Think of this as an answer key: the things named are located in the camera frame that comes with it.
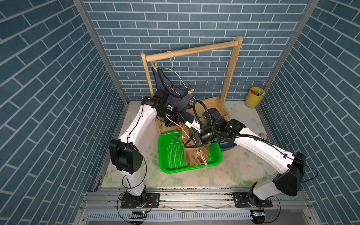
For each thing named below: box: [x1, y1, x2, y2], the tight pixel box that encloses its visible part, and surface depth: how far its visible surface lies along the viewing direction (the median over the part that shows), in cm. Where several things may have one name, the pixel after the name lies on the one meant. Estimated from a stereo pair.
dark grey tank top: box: [151, 67, 194, 112], surface depth 85 cm
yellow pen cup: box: [245, 86, 266, 109], surface depth 114 cm
